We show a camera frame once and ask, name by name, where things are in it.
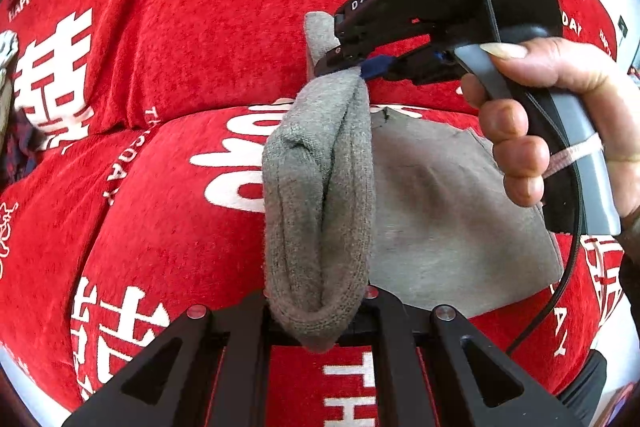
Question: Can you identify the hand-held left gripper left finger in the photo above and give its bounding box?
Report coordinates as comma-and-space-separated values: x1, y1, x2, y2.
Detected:
62, 289, 273, 427

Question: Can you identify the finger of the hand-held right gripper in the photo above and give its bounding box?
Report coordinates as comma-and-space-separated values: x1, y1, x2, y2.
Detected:
360, 42, 468, 86
314, 0, 432, 78

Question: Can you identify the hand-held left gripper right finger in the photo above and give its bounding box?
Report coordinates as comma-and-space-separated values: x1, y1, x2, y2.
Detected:
350, 286, 583, 427

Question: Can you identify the grey sock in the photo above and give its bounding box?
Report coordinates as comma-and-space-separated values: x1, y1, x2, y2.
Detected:
367, 107, 565, 319
261, 12, 375, 354

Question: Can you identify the person's right hand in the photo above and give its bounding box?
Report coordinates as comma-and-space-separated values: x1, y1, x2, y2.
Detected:
460, 38, 640, 220

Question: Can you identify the red printed blanket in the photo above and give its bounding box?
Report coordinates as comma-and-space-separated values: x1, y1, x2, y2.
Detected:
0, 0, 631, 427

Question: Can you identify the red blue plaid cloth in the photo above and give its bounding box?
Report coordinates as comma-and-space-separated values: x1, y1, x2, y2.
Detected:
0, 107, 46, 188

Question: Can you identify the white patterned cloth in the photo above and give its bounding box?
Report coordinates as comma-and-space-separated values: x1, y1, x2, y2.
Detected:
0, 32, 20, 74

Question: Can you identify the pink cord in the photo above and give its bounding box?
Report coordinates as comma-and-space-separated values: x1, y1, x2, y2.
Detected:
542, 134, 603, 180

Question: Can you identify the black cable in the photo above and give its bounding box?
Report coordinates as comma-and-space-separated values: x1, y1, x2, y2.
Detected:
467, 0, 586, 356

